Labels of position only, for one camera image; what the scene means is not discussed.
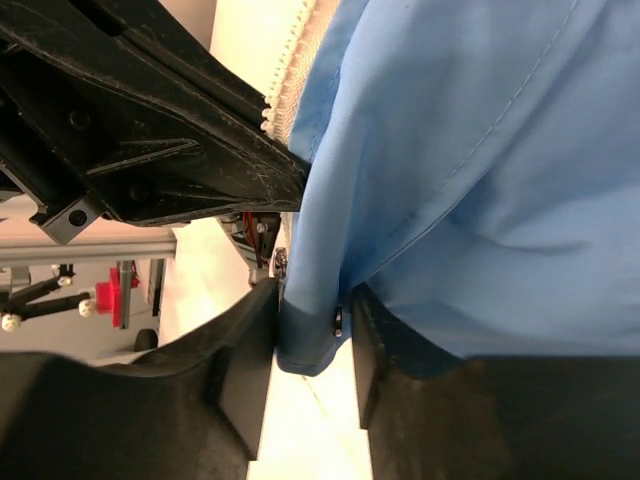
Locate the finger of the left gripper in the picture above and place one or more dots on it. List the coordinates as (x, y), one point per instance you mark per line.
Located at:
(139, 50)
(141, 167)

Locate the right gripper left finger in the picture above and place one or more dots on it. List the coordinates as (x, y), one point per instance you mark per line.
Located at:
(191, 409)

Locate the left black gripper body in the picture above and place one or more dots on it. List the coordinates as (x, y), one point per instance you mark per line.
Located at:
(64, 208)

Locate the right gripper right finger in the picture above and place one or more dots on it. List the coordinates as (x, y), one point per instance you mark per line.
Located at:
(431, 415)

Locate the light blue hooded jacket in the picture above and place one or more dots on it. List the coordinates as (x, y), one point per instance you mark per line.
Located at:
(476, 165)

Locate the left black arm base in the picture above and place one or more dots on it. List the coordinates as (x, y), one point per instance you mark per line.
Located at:
(254, 237)

